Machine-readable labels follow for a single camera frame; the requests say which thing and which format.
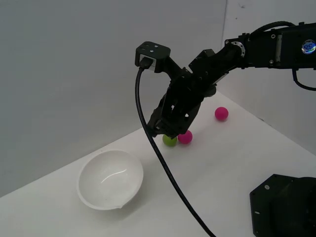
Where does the pink golf ball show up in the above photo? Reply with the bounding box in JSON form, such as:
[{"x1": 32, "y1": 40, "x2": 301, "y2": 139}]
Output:
[
  {"x1": 177, "y1": 130, "x2": 193, "y2": 145},
  {"x1": 214, "y1": 106, "x2": 229, "y2": 121}
]

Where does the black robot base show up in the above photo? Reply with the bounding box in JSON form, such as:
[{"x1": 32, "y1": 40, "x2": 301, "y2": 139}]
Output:
[{"x1": 249, "y1": 173, "x2": 316, "y2": 237}]

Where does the white bowl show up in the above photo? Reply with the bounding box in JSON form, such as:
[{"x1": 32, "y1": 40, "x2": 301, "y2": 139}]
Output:
[{"x1": 78, "y1": 149, "x2": 144, "y2": 211}]

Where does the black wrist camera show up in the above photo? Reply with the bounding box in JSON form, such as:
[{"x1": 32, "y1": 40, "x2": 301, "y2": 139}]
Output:
[{"x1": 135, "y1": 41, "x2": 189, "y2": 76}]

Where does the green golf ball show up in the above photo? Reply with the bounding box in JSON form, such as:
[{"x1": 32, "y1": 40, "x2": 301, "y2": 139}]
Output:
[{"x1": 162, "y1": 134, "x2": 178, "y2": 148}]

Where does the long black camera cable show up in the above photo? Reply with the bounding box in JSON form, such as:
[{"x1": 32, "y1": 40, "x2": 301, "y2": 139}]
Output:
[{"x1": 134, "y1": 58, "x2": 217, "y2": 237}]

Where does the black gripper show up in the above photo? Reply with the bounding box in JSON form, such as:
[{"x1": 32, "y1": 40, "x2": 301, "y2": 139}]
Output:
[{"x1": 147, "y1": 71, "x2": 218, "y2": 139}]

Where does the short black arm cable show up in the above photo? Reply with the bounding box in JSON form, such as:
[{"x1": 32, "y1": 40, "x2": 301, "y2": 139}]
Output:
[{"x1": 292, "y1": 68, "x2": 316, "y2": 91}]

